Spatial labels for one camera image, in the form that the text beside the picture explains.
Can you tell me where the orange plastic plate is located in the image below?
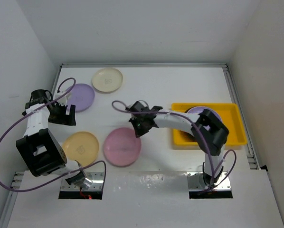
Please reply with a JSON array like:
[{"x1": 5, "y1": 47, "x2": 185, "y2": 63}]
[{"x1": 62, "y1": 131, "x2": 99, "y2": 166}]

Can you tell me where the pink plastic plate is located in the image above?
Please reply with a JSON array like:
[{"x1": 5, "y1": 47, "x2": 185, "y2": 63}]
[{"x1": 103, "y1": 127, "x2": 142, "y2": 167}]

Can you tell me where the purple plastic plate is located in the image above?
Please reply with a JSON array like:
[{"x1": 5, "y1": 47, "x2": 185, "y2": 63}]
[
  {"x1": 67, "y1": 84, "x2": 95, "y2": 112},
  {"x1": 185, "y1": 106, "x2": 222, "y2": 122}
]

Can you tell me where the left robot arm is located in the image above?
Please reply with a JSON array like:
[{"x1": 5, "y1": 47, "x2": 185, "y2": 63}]
[{"x1": 16, "y1": 89, "x2": 92, "y2": 190}]

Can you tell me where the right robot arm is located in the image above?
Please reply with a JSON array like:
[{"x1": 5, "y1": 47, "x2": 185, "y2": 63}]
[{"x1": 125, "y1": 101, "x2": 229, "y2": 188}]

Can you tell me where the yellow plastic bin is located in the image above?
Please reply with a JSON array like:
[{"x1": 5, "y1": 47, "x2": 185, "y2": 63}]
[{"x1": 171, "y1": 103, "x2": 247, "y2": 149}]

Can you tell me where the cream plastic plate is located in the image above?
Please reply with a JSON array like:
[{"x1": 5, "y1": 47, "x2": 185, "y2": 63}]
[{"x1": 91, "y1": 67, "x2": 123, "y2": 93}]

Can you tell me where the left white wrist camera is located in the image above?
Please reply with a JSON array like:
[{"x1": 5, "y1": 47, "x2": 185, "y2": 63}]
[{"x1": 53, "y1": 91, "x2": 71, "y2": 107}]

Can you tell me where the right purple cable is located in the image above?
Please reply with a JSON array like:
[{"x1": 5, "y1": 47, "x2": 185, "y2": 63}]
[{"x1": 112, "y1": 100, "x2": 237, "y2": 193}]

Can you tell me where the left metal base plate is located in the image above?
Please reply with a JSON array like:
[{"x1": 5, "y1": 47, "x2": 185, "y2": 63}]
[{"x1": 60, "y1": 172, "x2": 104, "y2": 191}]

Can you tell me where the metal base plate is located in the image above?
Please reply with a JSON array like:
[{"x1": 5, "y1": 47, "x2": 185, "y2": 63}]
[
  {"x1": 187, "y1": 171, "x2": 231, "y2": 192},
  {"x1": 60, "y1": 172, "x2": 104, "y2": 191}
]

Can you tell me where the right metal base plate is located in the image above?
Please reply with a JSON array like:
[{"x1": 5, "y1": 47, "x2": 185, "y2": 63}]
[{"x1": 187, "y1": 171, "x2": 231, "y2": 192}]

